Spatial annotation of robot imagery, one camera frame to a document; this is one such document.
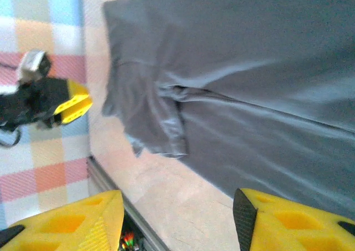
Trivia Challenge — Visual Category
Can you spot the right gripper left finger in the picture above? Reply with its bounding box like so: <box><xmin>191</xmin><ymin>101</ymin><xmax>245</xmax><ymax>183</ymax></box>
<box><xmin>0</xmin><ymin>189</ymin><xmax>125</xmax><ymax>251</ymax></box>

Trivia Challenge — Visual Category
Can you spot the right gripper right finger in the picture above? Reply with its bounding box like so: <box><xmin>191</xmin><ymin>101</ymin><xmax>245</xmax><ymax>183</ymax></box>
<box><xmin>232</xmin><ymin>188</ymin><xmax>355</xmax><ymax>251</ymax></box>

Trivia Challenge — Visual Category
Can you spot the grey t-shirt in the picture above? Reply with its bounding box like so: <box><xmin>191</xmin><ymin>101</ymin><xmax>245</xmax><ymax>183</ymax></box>
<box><xmin>101</xmin><ymin>0</ymin><xmax>355</xmax><ymax>221</ymax></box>

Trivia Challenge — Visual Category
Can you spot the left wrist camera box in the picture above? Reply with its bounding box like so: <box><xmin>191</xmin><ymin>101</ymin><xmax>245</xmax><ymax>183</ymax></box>
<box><xmin>18</xmin><ymin>49</ymin><xmax>52</xmax><ymax>82</ymax></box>

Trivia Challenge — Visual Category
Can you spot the aluminium mounting rail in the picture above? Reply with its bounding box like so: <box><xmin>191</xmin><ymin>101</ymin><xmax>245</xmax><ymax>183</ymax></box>
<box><xmin>87</xmin><ymin>155</ymin><xmax>170</xmax><ymax>251</ymax></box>

